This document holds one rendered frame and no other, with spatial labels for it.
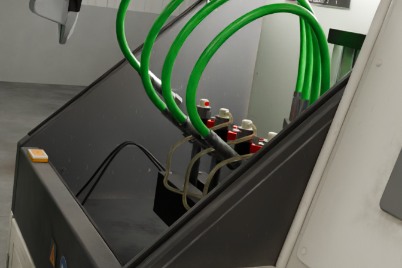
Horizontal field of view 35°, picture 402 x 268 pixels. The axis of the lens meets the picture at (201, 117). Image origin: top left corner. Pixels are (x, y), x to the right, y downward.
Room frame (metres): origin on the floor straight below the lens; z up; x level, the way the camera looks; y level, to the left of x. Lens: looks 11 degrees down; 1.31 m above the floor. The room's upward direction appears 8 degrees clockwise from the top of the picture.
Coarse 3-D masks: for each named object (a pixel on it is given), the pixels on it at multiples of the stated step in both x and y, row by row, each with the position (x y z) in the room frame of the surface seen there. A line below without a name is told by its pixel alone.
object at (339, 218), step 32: (384, 0) 0.83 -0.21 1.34; (384, 32) 0.80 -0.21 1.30; (384, 64) 0.78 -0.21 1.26; (352, 96) 0.81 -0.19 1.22; (384, 96) 0.75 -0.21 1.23; (352, 128) 0.78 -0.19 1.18; (384, 128) 0.73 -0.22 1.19; (320, 160) 0.80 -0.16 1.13; (352, 160) 0.75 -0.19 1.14; (384, 160) 0.71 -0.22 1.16; (320, 192) 0.78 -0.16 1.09; (352, 192) 0.73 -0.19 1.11; (320, 224) 0.75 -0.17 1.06; (352, 224) 0.71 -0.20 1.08; (384, 224) 0.67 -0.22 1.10; (288, 256) 0.79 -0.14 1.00; (320, 256) 0.73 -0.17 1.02; (352, 256) 0.69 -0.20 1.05; (384, 256) 0.65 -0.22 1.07
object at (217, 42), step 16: (256, 16) 0.88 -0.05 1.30; (304, 16) 0.92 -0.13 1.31; (224, 32) 0.86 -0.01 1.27; (320, 32) 0.93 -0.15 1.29; (208, 48) 0.85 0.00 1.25; (320, 48) 0.94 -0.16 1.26; (192, 80) 0.84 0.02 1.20; (192, 96) 0.84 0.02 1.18; (192, 112) 0.84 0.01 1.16; (224, 144) 0.87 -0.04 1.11; (240, 160) 0.88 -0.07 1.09
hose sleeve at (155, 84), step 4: (140, 76) 1.07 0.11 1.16; (152, 76) 1.07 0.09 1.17; (152, 80) 1.07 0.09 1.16; (156, 80) 1.08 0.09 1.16; (152, 84) 1.08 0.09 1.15; (156, 84) 1.08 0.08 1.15; (160, 84) 1.08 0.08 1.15; (156, 88) 1.08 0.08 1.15; (160, 88) 1.08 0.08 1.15; (160, 92) 1.08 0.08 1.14; (172, 92) 1.09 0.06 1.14
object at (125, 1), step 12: (120, 12) 1.04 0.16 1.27; (120, 24) 1.04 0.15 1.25; (300, 24) 1.21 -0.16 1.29; (120, 36) 1.05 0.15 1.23; (300, 36) 1.21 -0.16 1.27; (120, 48) 1.05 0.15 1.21; (300, 48) 1.21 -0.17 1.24; (132, 60) 1.06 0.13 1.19; (300, 60) 1.21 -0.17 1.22; (300, 72) 1.21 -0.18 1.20; (300, 84) 1.21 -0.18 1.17; (300, 96) 1.21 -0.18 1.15
